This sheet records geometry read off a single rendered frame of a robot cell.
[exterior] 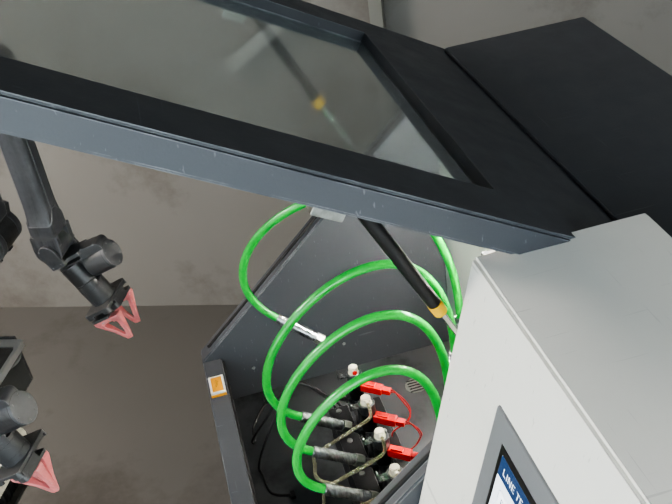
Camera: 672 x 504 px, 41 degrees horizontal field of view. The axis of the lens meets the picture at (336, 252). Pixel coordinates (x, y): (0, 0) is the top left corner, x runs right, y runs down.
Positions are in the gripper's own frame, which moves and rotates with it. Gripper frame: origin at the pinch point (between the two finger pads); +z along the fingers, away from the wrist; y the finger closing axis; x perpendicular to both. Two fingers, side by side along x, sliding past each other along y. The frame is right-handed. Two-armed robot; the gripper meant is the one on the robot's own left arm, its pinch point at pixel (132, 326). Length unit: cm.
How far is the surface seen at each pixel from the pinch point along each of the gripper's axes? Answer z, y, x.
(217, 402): 13.8, -17.7, -18.7
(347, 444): 23, -30, -45
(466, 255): 17, 3, -71
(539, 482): -5, -76, -94
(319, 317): 18.3, 3.8, -35.9
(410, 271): -19, -53, -85
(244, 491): 18, -39, -28
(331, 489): 12, -51, -53
